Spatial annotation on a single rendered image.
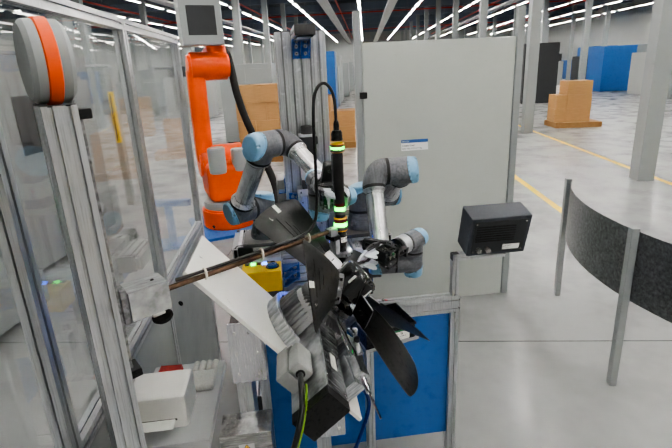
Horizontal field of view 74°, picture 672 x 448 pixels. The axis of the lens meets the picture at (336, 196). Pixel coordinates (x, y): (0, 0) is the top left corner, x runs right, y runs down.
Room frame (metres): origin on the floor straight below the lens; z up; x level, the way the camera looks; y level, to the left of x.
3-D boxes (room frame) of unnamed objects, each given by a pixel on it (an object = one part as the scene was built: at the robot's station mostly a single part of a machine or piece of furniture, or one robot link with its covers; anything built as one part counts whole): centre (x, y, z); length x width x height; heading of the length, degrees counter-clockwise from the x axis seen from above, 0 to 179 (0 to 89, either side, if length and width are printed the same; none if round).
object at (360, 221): (2.20, -0.12, 1.09); 0.15 x 0.15 x 0.10
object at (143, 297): (0.94, 0.46, 1.35); 0.10 x 0.07 x 0.08; 131
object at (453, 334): (1.76, -0.50, 0.39); 0.04 x 0.04 x 0.78; 6
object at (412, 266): (1.64, -0.28, 1.08); 0.11 x 0.08 x 0.11; 94
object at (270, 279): (1.68, 0.32, 1.02); 0.16 x 0.10 x 0.11; 96
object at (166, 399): (1.10, 0.55, 0.91); 0.17 x 0.16 x 0.11; 96
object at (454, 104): (3.24, -0.77, 1.10); 1.21 x 0.05 x 2.20; 96
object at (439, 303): (1.72, -0.07, 0.82); 0.90 x 0.04 x 0.08; 96
